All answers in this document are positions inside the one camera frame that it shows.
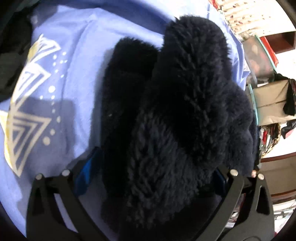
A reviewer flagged beige leaf pattern curtain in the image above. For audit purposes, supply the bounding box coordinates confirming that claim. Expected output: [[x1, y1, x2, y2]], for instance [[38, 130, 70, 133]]
[[217, 0, 295, 39]]

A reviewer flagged beige storage bag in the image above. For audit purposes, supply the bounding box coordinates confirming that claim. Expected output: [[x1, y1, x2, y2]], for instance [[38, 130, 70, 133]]
[[252, 80, 295, 126]]

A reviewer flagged pile of colourful clothes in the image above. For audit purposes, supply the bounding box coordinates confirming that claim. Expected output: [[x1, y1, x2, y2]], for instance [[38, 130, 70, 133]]
[[259, 120, 295, 159]]

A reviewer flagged dark navy fluffy garment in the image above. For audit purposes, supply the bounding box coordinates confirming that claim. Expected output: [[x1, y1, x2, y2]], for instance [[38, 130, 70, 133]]
[[100, 16, 256, 240]]

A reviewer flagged blue patterned bed sheet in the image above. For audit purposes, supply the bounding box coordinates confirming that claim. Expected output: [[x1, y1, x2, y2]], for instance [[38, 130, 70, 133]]
[[1, 1, 249, 234]]

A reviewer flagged grey plastic storage box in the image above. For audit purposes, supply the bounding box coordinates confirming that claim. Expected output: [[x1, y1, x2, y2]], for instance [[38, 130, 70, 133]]
[[242, 35, 276, 87]]

